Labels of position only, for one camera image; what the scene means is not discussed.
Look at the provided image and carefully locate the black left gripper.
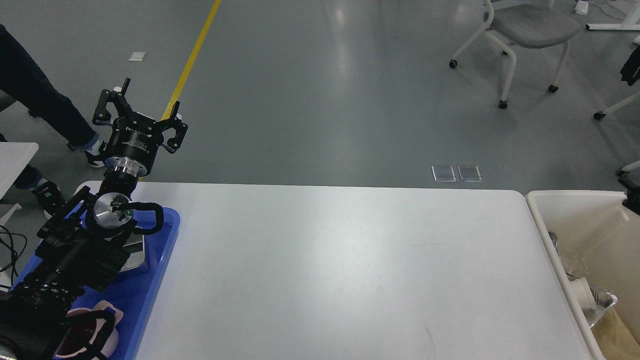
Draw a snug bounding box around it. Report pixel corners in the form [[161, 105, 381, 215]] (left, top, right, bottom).
[[92, 77, 189, 176]]

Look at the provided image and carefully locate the square stainless steel tray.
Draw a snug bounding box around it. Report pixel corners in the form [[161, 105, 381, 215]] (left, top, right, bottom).
[[119, 234, 146, 273]]

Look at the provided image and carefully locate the pink HOME mug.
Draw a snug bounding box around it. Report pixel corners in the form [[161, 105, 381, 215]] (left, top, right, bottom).
[[54, 300, 124, 360]]

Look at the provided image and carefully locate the white paper cup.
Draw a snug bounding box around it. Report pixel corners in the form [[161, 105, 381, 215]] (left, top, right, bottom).
[[569, 277, 597, 312]]

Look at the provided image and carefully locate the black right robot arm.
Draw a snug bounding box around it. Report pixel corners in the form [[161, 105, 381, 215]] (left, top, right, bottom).
[[617, 177, 640, 215]]

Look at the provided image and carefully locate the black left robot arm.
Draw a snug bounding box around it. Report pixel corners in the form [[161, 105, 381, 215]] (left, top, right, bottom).
[[1, 78, 188, 360]]

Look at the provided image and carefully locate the person in dark jeans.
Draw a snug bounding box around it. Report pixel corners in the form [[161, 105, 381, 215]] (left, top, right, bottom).
[[0, 25, 107, 219]]

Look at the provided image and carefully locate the white side table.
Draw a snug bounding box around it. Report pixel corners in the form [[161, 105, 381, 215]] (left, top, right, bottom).
[[0, 142, 39, 198]]

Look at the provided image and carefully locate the blue plastic tray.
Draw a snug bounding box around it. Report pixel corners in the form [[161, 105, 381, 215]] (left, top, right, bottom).
[[73, 208, 179, 360]]

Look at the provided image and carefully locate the clear floor plate left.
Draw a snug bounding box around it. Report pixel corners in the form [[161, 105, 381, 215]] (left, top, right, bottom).
[[431, 165, 457, 183]]

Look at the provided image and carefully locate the clear floor plate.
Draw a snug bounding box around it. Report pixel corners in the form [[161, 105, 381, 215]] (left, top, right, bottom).
[[457, 165, 483, 183], [431, 165, 457, 183]]

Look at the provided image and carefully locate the clear floor plate right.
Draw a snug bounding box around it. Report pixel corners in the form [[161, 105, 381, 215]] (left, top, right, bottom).
[[457, 165, 483, 183]]

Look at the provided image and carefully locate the white office chair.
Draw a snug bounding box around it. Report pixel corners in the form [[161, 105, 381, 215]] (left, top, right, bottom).
[[448, 0, 582, 110]]

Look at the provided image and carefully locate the white plastic bin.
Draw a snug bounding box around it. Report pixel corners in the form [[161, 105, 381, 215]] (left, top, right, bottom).
[[525, 190, 640, 360]]

